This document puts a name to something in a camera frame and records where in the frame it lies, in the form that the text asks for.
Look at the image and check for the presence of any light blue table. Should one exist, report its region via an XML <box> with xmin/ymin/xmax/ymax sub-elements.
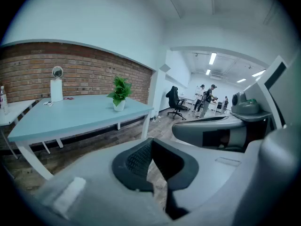
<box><xmin>8</xmin><ymin>94</ymin><xmax>155</xmax><ymax>181</ymax></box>

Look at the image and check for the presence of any right hand-held gripper camera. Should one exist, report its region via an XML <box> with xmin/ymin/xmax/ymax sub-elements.
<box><xmin>231</xmin><ymin>91</ymin><xmax>260</xmax><ymax>114</ymax></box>

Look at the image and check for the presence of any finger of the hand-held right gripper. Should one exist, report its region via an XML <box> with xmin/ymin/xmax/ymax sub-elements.
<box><xmin>171</xmin><ymin>116</ymin><xmax>247</xmax><ymax>153</ymax></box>

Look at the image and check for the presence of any white desk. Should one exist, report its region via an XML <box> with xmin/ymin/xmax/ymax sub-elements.
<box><xmin>178</xmin><ymin>95</ymin><xmax>196</xmax><ymax>105</ymax></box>

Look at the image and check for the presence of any white side table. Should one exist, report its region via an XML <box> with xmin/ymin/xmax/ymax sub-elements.
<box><xmin>0</xmin><ymin>99</ymin><xmax>37</xmax><ymax>160</ymax></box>

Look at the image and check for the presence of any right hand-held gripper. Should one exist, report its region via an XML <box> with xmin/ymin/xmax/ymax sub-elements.
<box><xmin>230</xmin><ymin>50</ymin><xmax>301</xmax><ymax>226</ymax></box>

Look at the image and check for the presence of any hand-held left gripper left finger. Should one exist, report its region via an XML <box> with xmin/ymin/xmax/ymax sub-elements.
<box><xmin>35</xmin><ymin>137</ymin><xmax>170</xmax><ymax>226</ymax></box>

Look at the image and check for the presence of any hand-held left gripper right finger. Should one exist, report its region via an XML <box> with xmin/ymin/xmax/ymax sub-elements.
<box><xmin>152</xmin><ymin>137</ymin><xmax>254</xmax><ymax>226</ymax></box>

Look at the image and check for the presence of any clear plastic bottle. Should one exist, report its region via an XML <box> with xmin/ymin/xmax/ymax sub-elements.
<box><xmin>0</xmin><ymin>85</ymin><xmax>9</xmax><ymax>115</ymax></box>

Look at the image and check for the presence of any black office chair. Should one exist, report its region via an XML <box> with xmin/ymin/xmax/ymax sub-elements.
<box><xmin>166</xmin><ymin>85</ymin><xmax>189</xmax><ymax>121</ymax></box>

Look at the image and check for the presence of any green potted plant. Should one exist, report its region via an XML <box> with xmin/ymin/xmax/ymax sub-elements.
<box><xmin>106</xmin><ymin>75</ymin><xmax>133</xmax><ymax>112</ymax></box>

